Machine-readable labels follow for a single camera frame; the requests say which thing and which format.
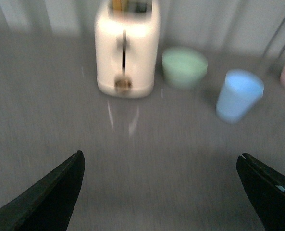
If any cream white toaster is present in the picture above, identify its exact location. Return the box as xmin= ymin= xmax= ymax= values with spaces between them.
xmin=95 ymin=0 xmax=161 ymax=98

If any green bowl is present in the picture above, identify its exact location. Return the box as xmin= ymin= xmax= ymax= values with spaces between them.
xmin=162 ymin=46 xmax=208 ymax=89

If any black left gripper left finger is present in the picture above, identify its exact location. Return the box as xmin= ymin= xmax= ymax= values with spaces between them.
xmin=0 ymin=150 xmax=85 ymax=231

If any toasted bread slice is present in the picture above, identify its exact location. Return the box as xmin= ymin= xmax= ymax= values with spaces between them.
xmin=112 ymin=0 xmax=122 ymax=11

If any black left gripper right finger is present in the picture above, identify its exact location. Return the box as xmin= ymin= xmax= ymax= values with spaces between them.
xmin=236 ymin=153 xmax=285 ymax=231

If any blue cup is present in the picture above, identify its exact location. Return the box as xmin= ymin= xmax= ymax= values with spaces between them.
xmin=216 ymin=69 xmax=264 ymax=123

